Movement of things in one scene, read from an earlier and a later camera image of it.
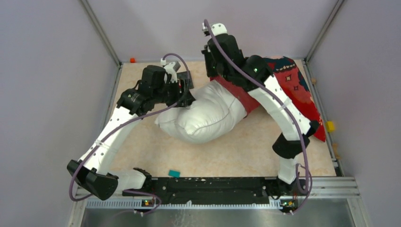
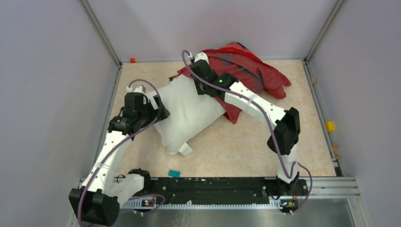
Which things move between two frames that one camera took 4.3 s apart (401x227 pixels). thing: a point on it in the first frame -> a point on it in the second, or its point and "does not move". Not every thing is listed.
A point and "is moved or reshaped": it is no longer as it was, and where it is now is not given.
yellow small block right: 330,126 does not move
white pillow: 217,112 is moved or reshaped
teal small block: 174,173 does not move
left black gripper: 183,99 -> 149,104
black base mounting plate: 220,190 does not move
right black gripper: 211,73 -> 199,91
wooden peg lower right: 335,146 does not move
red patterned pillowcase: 286,75 -> 232,115
